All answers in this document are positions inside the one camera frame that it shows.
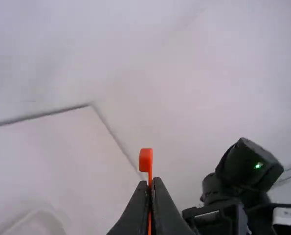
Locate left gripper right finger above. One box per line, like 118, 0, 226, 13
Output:
152, 176, 195, 235

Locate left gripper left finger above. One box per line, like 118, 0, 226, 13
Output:
106, 180, 149, 235

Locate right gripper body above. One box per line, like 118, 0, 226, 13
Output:
181, 203, 248, 235

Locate orange cable tie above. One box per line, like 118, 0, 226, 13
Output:
138, 147, 154, 235

